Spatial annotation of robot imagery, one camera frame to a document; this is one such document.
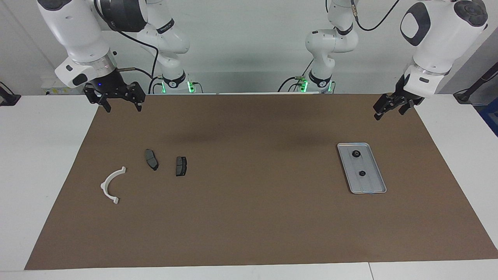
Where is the silver metal tray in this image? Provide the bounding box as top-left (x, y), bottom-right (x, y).
top-left (337, 142), bottom-right (387, 194)

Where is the curved dark brake pad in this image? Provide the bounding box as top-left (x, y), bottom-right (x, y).
top-left (144, 149), bottom-right (159, 171)

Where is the white power box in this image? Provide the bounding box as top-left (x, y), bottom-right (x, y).
top-left (41, 78), bottom-right (85, 96)

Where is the black stand with pole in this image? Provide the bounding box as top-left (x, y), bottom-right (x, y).
top-left (453, 62), bottom-right (498, 103)

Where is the blue box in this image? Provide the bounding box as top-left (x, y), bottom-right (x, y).
top-left (478, 102), bottom-right (498, 137)

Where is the black table clamp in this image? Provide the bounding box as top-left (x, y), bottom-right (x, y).
top-left (0, 81), bottom-right (21, 106)

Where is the brown table mat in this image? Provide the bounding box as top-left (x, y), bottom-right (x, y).
top-left (24, 93), bottom-right (498, 271)

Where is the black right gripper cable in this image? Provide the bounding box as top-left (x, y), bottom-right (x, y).
top-left (93, 0), bottom-right (160, 80)

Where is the white curved plastic bracket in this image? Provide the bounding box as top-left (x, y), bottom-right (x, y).
top-left (100, 166), bottom-right (127, 205)

